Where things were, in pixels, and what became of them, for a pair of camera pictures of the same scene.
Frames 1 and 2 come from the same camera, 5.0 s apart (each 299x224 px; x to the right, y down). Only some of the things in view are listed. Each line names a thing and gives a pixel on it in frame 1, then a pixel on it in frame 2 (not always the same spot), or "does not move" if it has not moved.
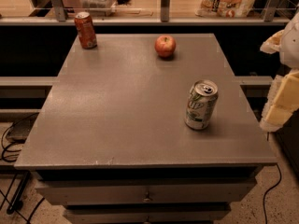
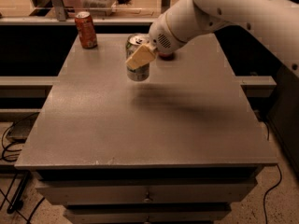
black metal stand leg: x=16 y=203 does not move
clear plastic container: x=99 y=1 does not move
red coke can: x=86 y=31 does not move
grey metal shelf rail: x=150 y=21 does not move
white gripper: x=291 y=46 to x=162 y=35
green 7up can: x=202 y=99 to x=134 y=42
